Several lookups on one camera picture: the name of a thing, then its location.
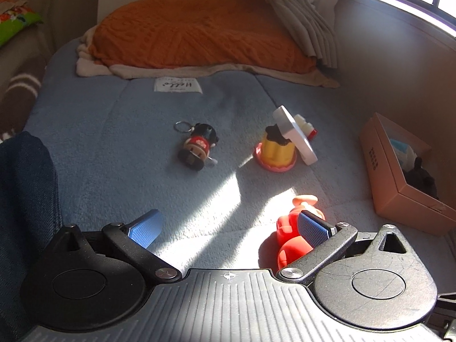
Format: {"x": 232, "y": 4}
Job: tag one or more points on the person's leg in jeans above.
{"x": 25, "y": 203}

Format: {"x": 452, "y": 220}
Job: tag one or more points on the pink cardboard box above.
{"x": 381, "y": 171}

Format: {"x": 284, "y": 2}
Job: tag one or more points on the blue grey fleece blanket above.
{"x": 124, "y": 171}

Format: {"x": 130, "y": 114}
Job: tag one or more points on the orange textured blanket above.
{"x": 199, "y": 32}

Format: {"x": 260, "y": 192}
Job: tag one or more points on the red toy figure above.
{"x": 288, "y": 235}

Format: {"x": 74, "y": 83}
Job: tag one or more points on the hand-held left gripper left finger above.
{"x": 146, "y": 229}

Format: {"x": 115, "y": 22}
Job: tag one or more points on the white fabric label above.
{"x": 178, "y": 85}

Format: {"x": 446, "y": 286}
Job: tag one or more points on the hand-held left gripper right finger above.
{"x": 313, "y": 229}

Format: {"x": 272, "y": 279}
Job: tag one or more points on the black plush toy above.
{"x": 422, "y": 181}

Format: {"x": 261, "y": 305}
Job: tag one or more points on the grey pleated curtain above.
{"x": 302, "y": 17}

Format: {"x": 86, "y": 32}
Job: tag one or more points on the white bottle with red cap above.
{"x": 305, "y": 124}

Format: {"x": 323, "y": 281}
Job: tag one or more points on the white toy block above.
{"x": 295, "y": 135}

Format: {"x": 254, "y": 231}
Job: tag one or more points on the green printed cushion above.
{"x": 14, "y": 25}

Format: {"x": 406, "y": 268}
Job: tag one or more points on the yellow toy with pink base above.
{"x": 276, "y": 151}

